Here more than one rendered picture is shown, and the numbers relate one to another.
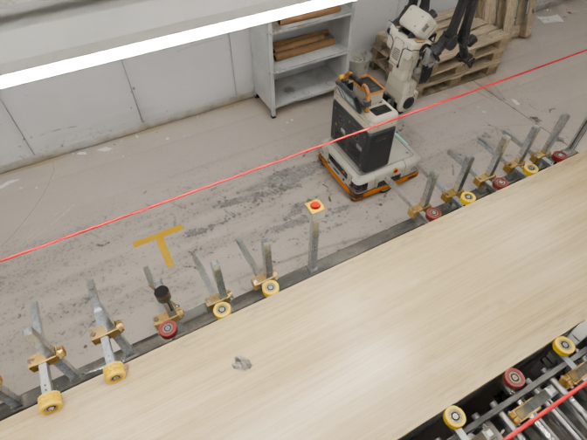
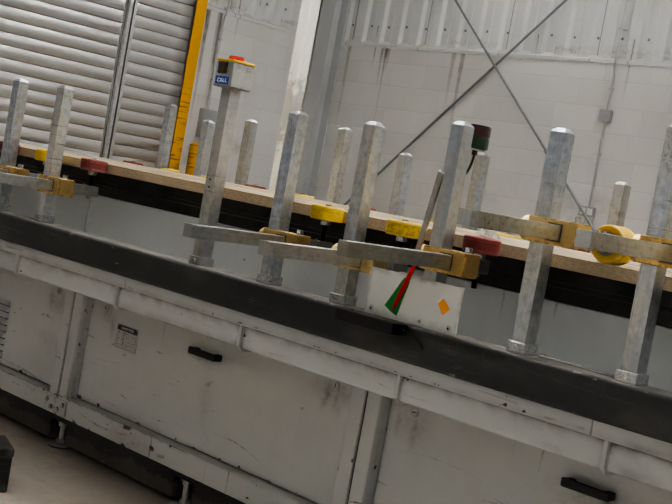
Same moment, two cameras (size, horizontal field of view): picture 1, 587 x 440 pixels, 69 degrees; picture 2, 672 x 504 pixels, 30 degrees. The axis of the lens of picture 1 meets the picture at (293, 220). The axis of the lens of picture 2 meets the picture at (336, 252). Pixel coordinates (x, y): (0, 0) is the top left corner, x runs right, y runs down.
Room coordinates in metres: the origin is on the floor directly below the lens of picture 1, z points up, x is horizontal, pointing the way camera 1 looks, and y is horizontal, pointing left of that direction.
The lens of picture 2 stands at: (1.98, 3.00, 0.96)
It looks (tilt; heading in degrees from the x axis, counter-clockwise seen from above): 3 degrees down; 252
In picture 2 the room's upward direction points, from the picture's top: 10 degrees clockwise
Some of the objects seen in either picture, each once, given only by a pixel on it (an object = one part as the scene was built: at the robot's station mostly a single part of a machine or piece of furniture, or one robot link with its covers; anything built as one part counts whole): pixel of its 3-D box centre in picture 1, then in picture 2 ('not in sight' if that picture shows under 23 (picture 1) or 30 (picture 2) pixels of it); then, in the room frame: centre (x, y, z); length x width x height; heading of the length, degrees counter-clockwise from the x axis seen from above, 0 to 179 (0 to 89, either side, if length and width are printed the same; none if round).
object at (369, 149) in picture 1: (365, 120); not in sight; (2.79, -0.58, 0.59); 0.55 x 0.34 x 0.83; 27
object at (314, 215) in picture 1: (314, 211); (233, 76); (1.32, -0.10, 1.18); 0.07 x 0.07 x 0.08; 28
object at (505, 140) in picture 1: (492, 167); not in sight; (1.89, -1.20, 0.91); 0.04 x 0.04 x 0.48; 28
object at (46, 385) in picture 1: (40, 348); (661, 251); (0.76, 1.07, 0.95); 0.50 x 0.04 x 0.04; 28
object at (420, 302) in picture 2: (182, 318); (412, 300); (1.00, 0.56, 0.75); 0.26 x 0.01 x 0.10; 118
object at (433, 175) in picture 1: (424, 202); (52, 167); (1.66, -0.76, 0.86); 0.04 x 0.04 x 0.48; 28
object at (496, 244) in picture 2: (169, 333); (478, 261); (0.87, 0.57, 0.85); 0.08 x 0.08 x 0.11
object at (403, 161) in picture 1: (368, 158); not in sight; (2.83, -0.66, 0.16); 0.67 x 0.64 x 0.25; 117
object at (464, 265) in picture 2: (169, 318); (447, 261); (0.95, 0.59, 0.85); 0.14 x 0.06 x 0.05; 118
